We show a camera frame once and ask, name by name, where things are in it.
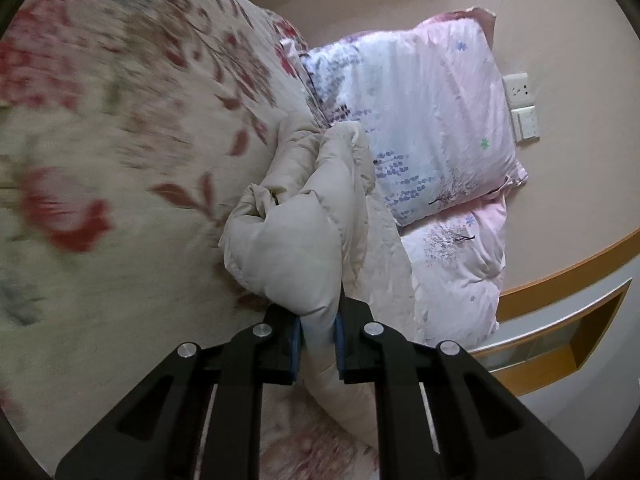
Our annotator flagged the wooden bed board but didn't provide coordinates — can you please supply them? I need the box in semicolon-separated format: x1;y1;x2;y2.
497;227;640;324

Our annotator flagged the floral bed quilt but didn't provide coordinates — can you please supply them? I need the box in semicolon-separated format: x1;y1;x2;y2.
0;0;381;480

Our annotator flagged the white wall socket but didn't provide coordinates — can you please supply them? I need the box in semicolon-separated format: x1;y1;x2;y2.
502;72;534;110

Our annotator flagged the pink floral pillow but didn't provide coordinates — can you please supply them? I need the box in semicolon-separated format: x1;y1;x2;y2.
279;7;529;229
399;192;509;349

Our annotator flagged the white wall switch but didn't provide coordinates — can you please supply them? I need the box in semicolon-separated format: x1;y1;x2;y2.
509;104;541;144

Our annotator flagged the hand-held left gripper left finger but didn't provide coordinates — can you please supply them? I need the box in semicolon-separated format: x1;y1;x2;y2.
55;305;304;480

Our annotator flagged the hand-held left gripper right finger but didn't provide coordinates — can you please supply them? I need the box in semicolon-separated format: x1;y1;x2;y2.
334;297;586;480

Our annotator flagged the grey and wooden bedside cabinet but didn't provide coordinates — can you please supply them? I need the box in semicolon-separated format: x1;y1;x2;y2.
470;275;640;402

